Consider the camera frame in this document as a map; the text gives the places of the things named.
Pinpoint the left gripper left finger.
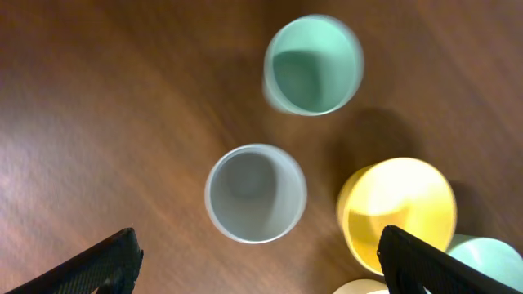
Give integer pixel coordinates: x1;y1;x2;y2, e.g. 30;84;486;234
8;228;144;294

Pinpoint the yellow bowl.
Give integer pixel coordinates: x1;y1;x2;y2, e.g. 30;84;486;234
336;158;457;276

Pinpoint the green cup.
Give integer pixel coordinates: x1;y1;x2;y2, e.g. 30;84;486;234
262;14;364;117

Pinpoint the grey cup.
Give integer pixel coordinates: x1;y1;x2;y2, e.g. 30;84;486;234
204;144;307;244

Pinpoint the white bowl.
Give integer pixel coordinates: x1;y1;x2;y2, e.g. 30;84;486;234
333;279;389;294

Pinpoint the green bowl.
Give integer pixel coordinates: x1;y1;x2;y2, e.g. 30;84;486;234
446;234;522;292

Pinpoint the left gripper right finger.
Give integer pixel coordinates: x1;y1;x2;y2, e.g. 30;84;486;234
377;225;518;294

